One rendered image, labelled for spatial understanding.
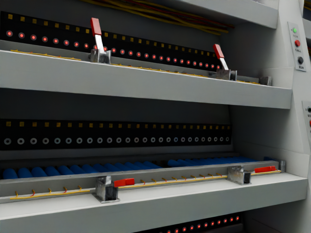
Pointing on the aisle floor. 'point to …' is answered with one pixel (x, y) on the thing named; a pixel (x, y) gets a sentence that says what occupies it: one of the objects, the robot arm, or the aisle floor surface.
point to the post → (272, 53)
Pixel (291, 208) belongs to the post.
